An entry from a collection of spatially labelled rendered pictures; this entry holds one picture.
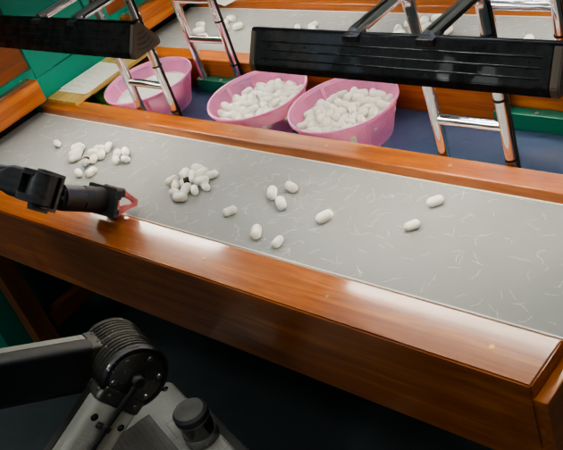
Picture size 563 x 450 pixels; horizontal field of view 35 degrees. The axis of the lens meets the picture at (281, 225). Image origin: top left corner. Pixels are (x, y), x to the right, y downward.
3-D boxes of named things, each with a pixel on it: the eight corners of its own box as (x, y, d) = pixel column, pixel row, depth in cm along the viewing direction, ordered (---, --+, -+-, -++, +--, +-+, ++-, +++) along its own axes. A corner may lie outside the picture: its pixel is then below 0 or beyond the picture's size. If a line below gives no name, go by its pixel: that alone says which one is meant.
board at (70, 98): (76, 106, 253) (74, 103, 252) (47, 101, 263) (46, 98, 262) (155, 50, 270) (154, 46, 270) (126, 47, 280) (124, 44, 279)
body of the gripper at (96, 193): (96, 182, 196) (68, 179, 191) (124, 189, 189) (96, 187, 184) (92, 211, 197) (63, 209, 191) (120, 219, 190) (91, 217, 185)
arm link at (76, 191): (62, 212, 182) (65, 185, 181) (44, 207, 186) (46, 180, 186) (89, 213, 187) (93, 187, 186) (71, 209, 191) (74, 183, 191)
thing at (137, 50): (136, 61, 189) (122, 30, 185) (-12, 46, 230) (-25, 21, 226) (162, 43, 193) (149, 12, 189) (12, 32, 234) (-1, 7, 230)
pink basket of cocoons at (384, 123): (365, 175, 194) (354, 139, 189) (277, 159, 211) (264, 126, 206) (429, 112, 208) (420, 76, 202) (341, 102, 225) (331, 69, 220)
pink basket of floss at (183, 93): (200, 115, 244) (189, 86, 239) (111, 142, 248) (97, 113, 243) (204, 75, 266) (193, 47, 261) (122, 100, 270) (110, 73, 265)
